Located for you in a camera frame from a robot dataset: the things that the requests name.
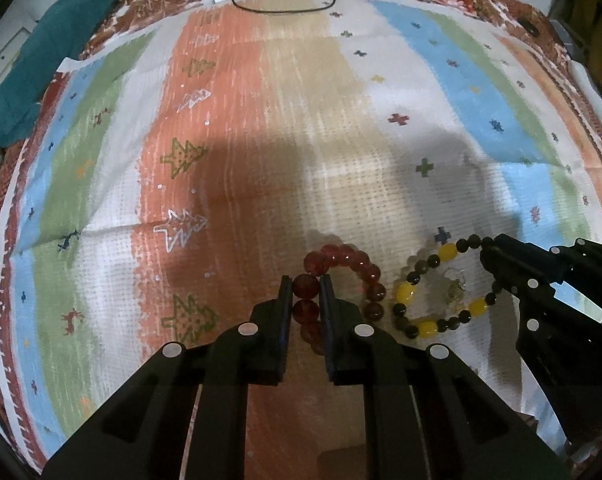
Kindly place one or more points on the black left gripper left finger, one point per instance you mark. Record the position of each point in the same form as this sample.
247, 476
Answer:
255, 352

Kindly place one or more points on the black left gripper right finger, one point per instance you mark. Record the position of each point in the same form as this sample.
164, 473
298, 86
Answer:
356, 353

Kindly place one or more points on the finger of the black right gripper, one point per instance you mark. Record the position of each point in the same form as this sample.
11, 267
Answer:
517, 276
548, 263

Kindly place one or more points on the dark wooden jewelry box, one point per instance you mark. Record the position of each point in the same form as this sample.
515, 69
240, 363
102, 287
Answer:
343, 464

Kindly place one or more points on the white pillow at edge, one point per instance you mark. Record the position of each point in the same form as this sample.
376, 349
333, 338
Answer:
585, 82

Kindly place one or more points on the striped colourful bed cover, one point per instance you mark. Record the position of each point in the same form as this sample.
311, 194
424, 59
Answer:
291, 185

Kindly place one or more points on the small black object on bed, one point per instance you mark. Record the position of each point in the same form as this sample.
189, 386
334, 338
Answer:
529, 27

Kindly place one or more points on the teal cloth pillow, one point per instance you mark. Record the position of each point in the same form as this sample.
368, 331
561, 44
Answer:
61, 33

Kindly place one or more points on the white headboard panel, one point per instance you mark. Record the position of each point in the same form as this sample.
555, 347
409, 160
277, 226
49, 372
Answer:
1, 60

